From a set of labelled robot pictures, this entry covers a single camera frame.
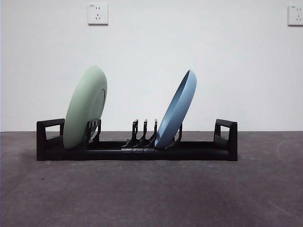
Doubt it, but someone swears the blue round plate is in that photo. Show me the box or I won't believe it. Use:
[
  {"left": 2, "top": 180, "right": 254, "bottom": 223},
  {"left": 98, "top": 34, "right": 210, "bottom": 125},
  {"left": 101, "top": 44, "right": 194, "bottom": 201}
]
[{"left": 154, "top": 69, "right": 197, "bottom": 149}]

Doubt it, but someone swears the black plate rack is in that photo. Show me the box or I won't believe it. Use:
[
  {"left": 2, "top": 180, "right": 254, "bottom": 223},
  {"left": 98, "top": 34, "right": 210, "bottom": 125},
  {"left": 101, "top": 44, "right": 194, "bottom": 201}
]
[{"left": 36, "top": 118, "right": 238, "bottom": 162}]

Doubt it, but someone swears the white wall socket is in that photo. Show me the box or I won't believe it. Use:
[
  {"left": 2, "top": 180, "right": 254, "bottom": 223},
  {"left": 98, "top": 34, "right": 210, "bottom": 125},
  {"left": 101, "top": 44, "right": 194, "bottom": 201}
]
[
  {"left": 287, "top": 5, "right": 303, "bottom": 26},
  {"left": 88, "top": 3, "right": 109, "bottom": 26}
]

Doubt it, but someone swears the green round plate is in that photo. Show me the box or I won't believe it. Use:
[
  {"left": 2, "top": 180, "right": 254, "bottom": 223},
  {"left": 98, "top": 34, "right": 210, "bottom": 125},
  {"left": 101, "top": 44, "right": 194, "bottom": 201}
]
[{"left": 63, "top": 65, "right": 108, "bottom": 150}]

